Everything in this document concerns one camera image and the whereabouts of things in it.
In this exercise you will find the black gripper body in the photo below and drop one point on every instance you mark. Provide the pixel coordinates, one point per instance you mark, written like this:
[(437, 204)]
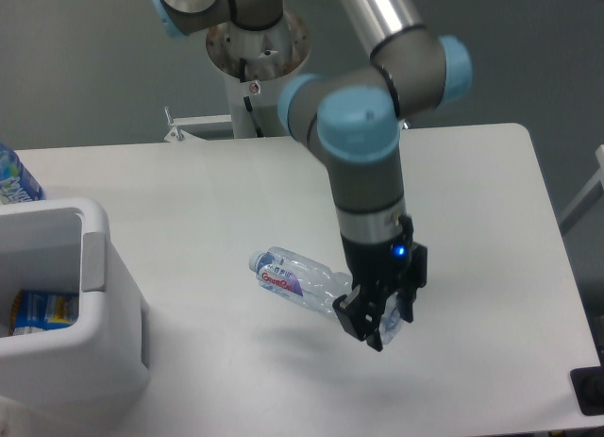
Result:
[(383, 268)]

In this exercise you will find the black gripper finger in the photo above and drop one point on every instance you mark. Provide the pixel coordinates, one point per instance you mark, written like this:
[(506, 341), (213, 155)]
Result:
[(414, 278), (361, 319)]

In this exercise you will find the clear crushed plastic bottle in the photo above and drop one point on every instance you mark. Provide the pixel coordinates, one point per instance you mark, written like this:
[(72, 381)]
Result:
[(305, 282)]

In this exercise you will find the blue snack wrapper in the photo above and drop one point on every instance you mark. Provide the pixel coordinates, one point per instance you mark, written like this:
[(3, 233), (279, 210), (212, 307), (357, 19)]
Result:
[(40, 311)]

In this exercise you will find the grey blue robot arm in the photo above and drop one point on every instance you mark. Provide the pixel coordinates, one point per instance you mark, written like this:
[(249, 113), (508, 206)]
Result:
[(409, 69)]

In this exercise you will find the white trash can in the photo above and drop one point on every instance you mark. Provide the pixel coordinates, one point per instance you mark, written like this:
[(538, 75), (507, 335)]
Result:
[(64, 246)]

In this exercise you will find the black device at table edge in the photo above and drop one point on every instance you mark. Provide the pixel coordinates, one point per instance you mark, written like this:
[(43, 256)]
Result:
[(588, 386)]

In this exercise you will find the blue labelled drink bottle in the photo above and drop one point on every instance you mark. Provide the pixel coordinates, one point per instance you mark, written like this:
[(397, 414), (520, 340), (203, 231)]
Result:
[(17, 183)]

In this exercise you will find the white frame at right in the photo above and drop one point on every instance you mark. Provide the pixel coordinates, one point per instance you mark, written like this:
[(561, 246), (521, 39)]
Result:
[(585, 199)]

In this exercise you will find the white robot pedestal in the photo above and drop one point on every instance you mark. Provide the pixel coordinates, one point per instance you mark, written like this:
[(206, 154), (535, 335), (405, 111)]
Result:
[(257, 65)]

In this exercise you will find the white pedestal base bracket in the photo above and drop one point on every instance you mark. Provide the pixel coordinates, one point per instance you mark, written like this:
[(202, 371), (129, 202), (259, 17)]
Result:
[(198, 125)]

